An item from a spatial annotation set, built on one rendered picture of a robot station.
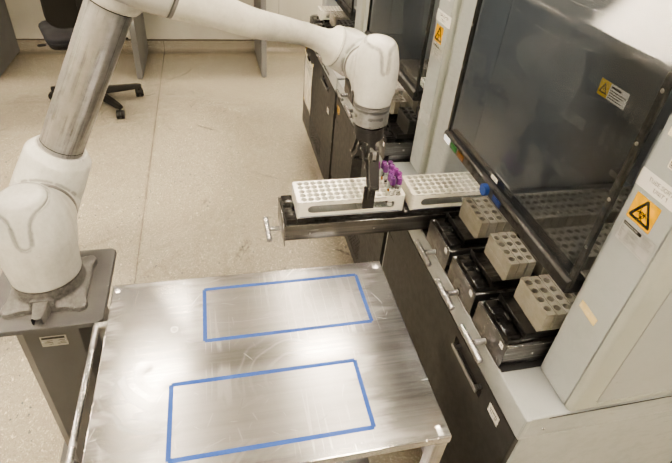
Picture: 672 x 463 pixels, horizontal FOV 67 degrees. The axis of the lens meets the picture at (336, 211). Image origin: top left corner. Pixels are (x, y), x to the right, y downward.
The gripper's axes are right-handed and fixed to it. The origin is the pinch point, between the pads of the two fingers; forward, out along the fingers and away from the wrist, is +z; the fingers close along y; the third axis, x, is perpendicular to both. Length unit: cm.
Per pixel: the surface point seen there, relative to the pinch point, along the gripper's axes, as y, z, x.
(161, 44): -350, 81, -79
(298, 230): 6.8, 7.0, -18.2
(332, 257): -66, 86, 13
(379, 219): 6.8, 5.4, 4.0
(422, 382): 58, 4, -3
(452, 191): 4.4, -0.6, 25.1
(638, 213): 57, -33, 27
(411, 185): -0.8, 0.2, 15.0
